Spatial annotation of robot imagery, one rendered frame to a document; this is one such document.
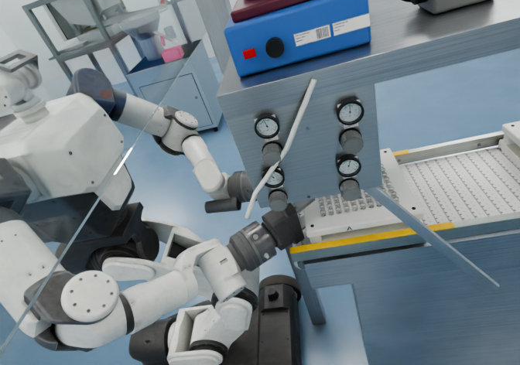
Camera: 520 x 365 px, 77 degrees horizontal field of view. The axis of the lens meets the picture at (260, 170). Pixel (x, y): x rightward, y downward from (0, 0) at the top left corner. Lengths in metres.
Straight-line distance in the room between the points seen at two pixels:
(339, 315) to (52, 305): 1.27
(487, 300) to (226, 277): 0.73
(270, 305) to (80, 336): 0.96
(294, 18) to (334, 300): 1.37
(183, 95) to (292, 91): 2.69
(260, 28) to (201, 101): 2.65
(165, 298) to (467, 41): 0.60
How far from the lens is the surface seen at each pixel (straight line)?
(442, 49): 0.50
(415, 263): 0.83
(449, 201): 0.88
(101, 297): 0.57
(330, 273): 0.81
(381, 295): 1.00
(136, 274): 0.98
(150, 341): 1.43
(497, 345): 1.37
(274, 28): 0.49
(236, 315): 1.06
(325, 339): 1.58
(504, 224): 0.81
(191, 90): 3.10
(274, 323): 1.44
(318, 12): 0.49
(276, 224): 0.70
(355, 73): 0.48
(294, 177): 0.55
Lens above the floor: 1.42
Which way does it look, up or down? 35 degrees down
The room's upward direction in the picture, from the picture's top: 19 degrees counter-clockwise
